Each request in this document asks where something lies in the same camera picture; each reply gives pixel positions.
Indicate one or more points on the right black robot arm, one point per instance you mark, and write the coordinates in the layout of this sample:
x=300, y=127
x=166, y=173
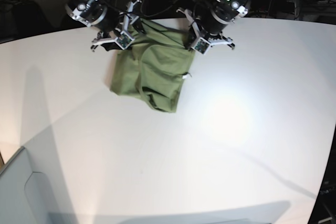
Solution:
x=91, y=12

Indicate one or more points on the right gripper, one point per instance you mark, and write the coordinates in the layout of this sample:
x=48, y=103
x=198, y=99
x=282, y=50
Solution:
x=112, y=25

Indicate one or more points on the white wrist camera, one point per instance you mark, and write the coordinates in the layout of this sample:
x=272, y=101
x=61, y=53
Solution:
x=124, y=40
x=200, y=45

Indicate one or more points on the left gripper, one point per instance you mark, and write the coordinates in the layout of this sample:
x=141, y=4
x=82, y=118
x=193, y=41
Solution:
x=210, y=24

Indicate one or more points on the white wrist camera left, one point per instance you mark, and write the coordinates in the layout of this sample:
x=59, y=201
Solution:
x=200, y=45

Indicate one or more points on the green T-shirt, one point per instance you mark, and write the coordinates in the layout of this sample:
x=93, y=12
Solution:
x=154, y=68

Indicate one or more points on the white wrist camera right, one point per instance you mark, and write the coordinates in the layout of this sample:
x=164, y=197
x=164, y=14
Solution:
x=124, y=40

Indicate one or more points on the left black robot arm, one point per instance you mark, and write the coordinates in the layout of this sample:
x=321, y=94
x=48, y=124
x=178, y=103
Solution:
x=201, y=5

